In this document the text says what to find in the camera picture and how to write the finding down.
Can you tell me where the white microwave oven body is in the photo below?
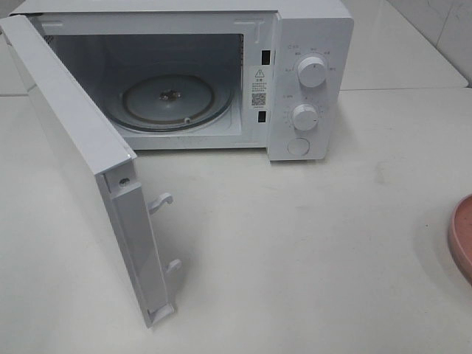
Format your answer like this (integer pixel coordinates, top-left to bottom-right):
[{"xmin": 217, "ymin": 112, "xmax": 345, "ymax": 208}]
[{"xmin": 8, "ymin": 1, "xmax": 354, "ymax": 161}]

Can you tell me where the pink round plate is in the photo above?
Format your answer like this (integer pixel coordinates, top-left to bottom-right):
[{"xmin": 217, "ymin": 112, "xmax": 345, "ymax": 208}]
[{"xmin": 448, "ymin": 195, "xmax": 471, "ymax": 284}]

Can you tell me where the white timer knob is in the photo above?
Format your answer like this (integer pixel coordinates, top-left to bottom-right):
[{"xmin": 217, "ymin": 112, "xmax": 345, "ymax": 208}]
[{"xmin": 292, "ymin": 104, "xmax": 319, "ymax": 131}]

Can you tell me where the upper white power knob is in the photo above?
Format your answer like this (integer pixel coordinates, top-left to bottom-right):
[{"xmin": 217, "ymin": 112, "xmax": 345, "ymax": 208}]
[{"xmin": 296, "ymin": 55, "xmax": 327, "ymax": 88}]

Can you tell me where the white microwave door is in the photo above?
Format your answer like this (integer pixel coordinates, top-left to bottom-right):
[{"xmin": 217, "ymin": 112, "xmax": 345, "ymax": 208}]
[{"xmin": 1, "ymin": 15, "xmax": 181, "ymax": 327}]

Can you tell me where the round white door button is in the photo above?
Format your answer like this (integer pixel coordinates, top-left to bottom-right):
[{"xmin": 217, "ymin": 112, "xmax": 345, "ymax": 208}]
[{"xmin": 288, "ymin": 138, "xmax": 310, "ymax": 156}]

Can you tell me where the white warning sticker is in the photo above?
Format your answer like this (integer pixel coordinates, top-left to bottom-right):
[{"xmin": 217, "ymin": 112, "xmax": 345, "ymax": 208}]
[{"xmin": 249, "ymin": 66, "xmax": 271, "ymax": 108}]

